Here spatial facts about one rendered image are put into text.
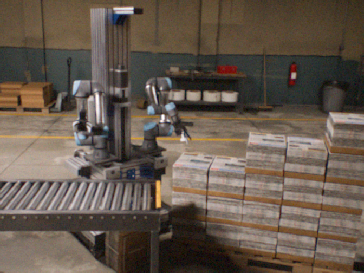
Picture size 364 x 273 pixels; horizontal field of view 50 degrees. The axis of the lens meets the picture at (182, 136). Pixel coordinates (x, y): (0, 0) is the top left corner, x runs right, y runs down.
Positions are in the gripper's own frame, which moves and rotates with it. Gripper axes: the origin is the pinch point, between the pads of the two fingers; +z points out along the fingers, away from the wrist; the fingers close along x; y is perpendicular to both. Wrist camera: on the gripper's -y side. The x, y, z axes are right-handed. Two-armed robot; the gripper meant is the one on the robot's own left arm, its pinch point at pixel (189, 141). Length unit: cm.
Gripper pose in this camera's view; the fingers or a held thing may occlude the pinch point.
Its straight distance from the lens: 328.4
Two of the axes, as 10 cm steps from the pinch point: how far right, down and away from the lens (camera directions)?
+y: -8.6, 3.8, 3.3
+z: 4.4, 8.9, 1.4
